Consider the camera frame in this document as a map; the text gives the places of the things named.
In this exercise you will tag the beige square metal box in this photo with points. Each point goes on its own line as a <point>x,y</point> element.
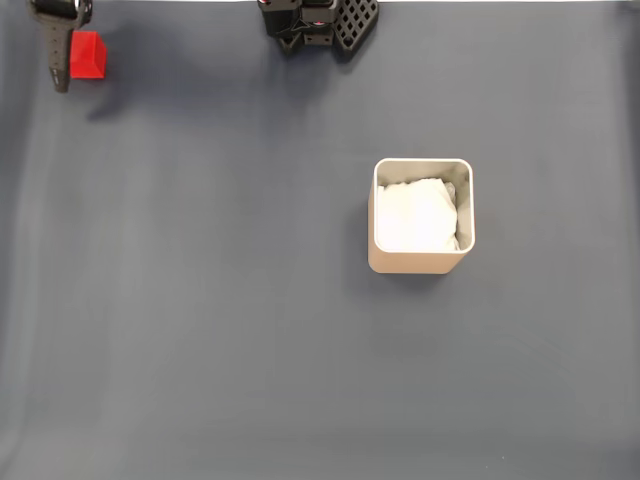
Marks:
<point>410,262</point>

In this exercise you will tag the red cube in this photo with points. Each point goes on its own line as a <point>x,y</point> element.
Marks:
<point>87,65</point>

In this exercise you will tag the blue table mat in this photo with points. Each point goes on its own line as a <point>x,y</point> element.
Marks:
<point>200,300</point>

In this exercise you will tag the white crumpled tissue paper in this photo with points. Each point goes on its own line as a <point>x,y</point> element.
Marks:
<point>417,215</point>

